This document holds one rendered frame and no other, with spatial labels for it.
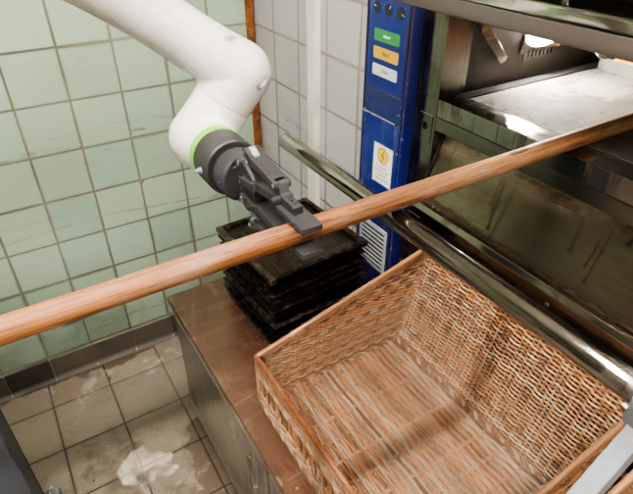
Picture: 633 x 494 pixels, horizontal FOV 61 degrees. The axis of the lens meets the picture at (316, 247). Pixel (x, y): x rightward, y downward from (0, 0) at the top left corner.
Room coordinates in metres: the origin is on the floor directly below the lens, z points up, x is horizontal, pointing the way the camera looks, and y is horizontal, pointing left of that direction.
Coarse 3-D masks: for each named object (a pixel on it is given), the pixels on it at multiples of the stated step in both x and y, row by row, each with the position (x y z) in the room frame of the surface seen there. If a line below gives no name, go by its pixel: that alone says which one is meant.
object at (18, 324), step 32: (608, 128) 0.89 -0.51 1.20; (512, 160) 0.76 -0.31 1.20; (384, 192) 0.65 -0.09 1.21; (416, 192) 0.66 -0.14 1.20; (288, 224) 0.57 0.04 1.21; (352, 224) 0.60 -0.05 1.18; (192, 256) 0.50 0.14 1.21; (224, 256) 0.51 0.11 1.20; (256, 256) 0.53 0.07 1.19; (96, 288) 0.44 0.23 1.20; (128, 288) 0.45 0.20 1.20; (160, 288) 0.47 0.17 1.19; (0, 320) 0.39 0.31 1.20; (32, 320) 0.40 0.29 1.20; (64, 320) 0.41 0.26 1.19
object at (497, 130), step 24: (456, 96) 1.13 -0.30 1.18; (456, 120) 1.06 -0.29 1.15; (480, 120) 1.01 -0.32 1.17; (504, 120) 0.99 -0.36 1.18; (504, 144) 0.95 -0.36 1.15; (528, 144) 0.91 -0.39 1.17; (552, 168) 0.86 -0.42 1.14; (576, 168) 0.82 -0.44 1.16; (600, 168) 0.79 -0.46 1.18; (624, 168) 0.78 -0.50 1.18; (624, 192) 0.74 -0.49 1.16
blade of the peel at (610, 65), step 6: (600, 60) 1.33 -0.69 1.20; (606, 60) 1.32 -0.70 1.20; (612, 60) 1.30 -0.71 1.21; (600, 66) 1.33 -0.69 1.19; (606, 66) 1.32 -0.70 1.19; (612, 66) 1.30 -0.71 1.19; (618, 66) 1.29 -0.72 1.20; (624, 66) 1.28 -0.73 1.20; (630, 66) 1.27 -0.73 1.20; (612, 72) 1.30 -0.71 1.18; (618, 72) 1.29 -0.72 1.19; (624, 72) 1.27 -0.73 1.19; (630, 72) 1.26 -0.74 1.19
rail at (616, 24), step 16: (464, 0) 0.89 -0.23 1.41; (480, 0) 0.86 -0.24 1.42; (496, 0) 0.83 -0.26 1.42; (512, 0) 0.81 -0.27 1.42; (528, 0) 0.79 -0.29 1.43; (544, 16) 0.76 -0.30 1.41; (560, 16) 0.74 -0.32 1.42; (576, 16) 0.72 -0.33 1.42; (592, 16) 0.70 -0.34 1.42; (608, 16) 0.69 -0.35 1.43; (624, 32) 0.66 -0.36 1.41
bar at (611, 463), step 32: (320, 160) 0.82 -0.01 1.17; (352, 192) 0.73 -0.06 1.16; (416, 224) 0.62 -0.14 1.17; (448, 256) 0.55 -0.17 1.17; (480, 288) 0.50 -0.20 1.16; (512, 288) 0.48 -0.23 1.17; (544, 320) 0.43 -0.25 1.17; (576, 352) 0.39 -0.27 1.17; (608, 352) 0.38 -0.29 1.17; (608, 384) 0.35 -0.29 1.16; (608, 448) 0.31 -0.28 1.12; (608, 480) 0.29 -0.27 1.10
